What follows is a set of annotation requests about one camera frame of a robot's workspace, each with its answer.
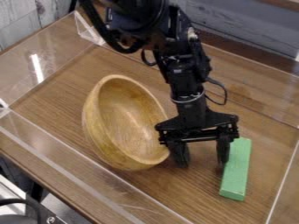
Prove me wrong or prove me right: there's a black cable bottom left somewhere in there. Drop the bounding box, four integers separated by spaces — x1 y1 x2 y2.
0 199 42 224

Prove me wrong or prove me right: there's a brown wooden bowl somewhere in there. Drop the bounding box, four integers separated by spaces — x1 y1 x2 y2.
81 74 169 171

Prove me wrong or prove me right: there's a clear acrylic corner bracket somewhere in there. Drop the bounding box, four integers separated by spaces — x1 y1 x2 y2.
73 10 105 46

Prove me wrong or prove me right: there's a black metal table bracket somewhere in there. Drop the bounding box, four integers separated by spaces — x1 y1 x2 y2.
24 194 68 224

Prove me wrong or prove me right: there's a green rectangular block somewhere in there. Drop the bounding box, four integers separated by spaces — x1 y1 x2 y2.
219 137 252 201

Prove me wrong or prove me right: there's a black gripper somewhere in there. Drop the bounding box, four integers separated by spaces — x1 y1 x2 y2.
154 98 239 168

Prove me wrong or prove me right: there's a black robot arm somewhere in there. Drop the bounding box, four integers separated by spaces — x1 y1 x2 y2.
78 0 239 167

